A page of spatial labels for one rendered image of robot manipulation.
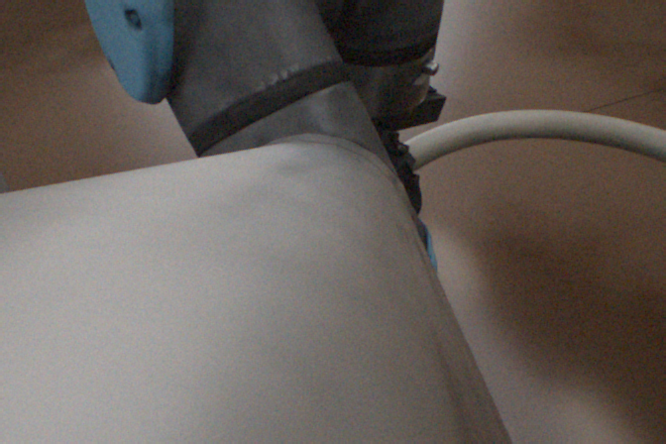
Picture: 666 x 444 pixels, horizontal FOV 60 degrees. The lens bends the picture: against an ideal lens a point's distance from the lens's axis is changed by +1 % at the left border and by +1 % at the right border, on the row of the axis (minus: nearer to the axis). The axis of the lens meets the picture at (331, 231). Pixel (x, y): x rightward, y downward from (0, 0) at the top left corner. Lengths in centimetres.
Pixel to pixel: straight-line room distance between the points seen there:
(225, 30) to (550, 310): 153
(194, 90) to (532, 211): 178
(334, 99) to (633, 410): 142
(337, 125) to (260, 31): 5
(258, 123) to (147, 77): 5
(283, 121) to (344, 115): 3
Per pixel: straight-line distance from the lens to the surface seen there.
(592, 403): 159
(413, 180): 50
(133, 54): 28
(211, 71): 27
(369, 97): 39
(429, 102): 52
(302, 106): 27
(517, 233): 191
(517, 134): 64
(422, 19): 38
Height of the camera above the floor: 128
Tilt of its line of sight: 44 degrees down
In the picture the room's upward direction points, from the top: straight up
